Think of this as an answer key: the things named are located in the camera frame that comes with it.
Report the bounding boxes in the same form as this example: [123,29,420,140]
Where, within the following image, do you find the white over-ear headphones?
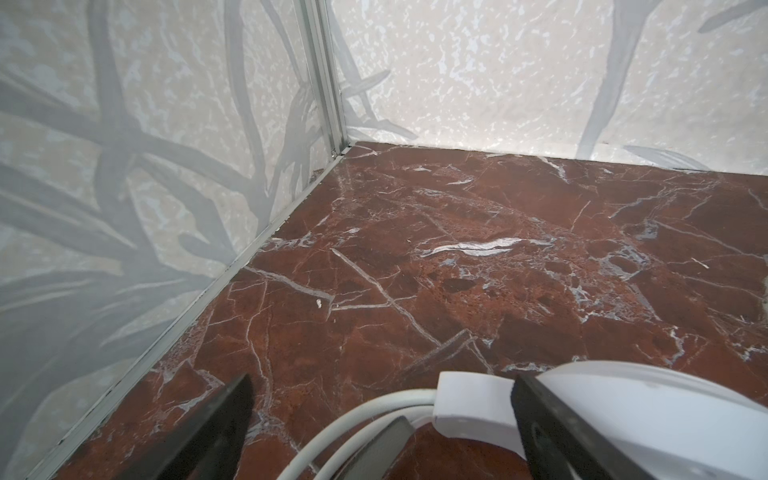
[282,361,767,479]

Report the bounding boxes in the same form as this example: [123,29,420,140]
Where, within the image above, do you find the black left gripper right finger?
[510,375,652,479]

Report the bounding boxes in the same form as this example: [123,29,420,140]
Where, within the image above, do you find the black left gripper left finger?
[117,374,254,479]

